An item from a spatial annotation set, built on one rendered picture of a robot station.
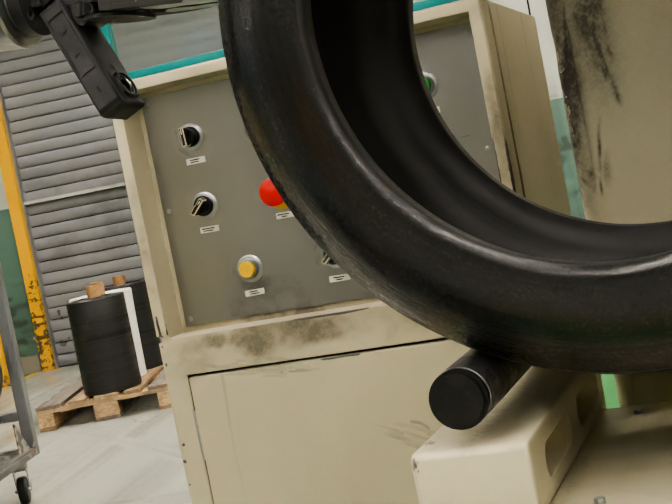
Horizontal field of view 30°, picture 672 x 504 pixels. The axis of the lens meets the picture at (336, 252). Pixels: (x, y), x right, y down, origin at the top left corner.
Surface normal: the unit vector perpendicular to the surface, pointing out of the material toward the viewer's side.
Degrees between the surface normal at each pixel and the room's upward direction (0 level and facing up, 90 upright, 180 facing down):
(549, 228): 81
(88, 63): 87
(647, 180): 90
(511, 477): 90
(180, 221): 90
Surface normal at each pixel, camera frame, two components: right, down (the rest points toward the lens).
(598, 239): -0.31, -0.07
